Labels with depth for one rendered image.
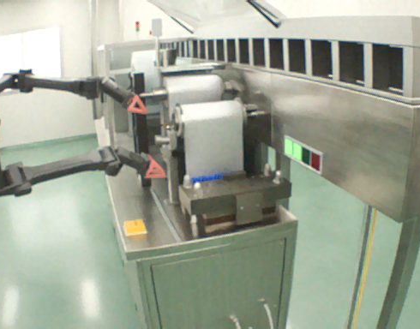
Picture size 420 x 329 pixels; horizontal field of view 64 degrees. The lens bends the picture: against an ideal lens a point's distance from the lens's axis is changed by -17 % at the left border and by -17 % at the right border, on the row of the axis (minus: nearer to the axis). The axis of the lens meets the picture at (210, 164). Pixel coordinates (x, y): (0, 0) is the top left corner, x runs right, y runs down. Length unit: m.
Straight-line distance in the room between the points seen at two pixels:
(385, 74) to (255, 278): 0.95
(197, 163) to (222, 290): 0.51
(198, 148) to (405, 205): 0.88
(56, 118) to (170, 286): 5.88
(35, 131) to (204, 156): 5.82
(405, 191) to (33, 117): 6.67
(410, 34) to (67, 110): 6.56
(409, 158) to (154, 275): 0.95
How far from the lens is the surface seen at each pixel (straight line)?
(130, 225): 1.47
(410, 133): 0.92
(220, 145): 1.57
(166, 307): 1.52
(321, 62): 1.28
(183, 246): 1.38
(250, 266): 1.53
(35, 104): 7.11
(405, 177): 0.95
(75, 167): 1.35
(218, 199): 1.41
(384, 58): 1.05
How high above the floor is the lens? 1.57
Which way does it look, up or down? 18 degrees down
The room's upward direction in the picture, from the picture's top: 2 degrees counter-clockwise
